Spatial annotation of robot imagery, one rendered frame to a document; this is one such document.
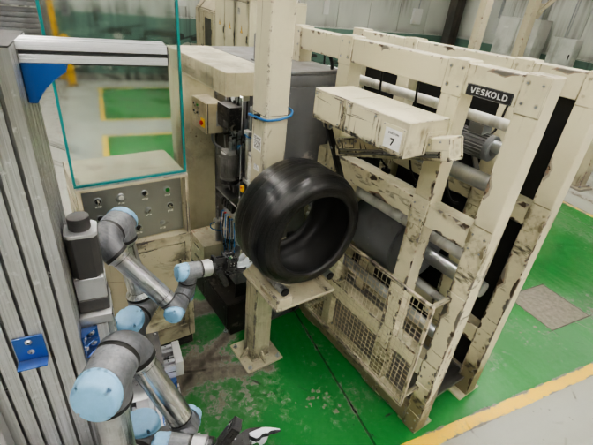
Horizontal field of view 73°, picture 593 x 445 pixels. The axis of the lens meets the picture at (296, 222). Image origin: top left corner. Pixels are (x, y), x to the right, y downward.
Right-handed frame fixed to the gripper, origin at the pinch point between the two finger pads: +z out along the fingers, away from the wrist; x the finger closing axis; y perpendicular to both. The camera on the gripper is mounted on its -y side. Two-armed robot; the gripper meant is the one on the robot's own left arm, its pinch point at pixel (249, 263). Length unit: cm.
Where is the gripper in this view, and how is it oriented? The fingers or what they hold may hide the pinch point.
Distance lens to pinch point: 190.0
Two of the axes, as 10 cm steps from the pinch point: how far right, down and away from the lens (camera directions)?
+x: -5.6, -4.6, 6.9
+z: 8.0, -1.0, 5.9
